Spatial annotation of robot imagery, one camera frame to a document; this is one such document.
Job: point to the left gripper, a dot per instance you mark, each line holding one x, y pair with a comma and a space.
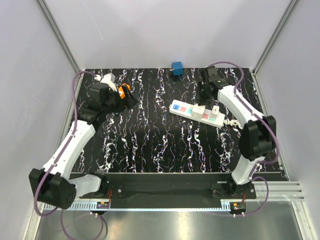
129, 101

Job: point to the white multicolour power strip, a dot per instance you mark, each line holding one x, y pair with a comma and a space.
184, 110

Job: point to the white charger plug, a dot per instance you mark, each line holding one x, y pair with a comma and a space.
215, 111

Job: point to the white cube adapter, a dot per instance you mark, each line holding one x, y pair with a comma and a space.
198, 111

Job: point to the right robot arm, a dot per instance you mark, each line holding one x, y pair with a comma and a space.
258, 137

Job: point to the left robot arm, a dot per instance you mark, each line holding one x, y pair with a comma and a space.
52, 184

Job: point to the orange power strip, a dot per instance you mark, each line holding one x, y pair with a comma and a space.
123, 89

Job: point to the blue cube adapter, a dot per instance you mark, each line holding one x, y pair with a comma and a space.
177, 68

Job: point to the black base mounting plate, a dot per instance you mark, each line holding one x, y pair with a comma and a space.
150, 191

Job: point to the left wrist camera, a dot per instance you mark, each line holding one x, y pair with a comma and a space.
110, 80

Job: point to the white power strip cord plug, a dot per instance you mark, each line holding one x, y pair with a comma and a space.
232, 123

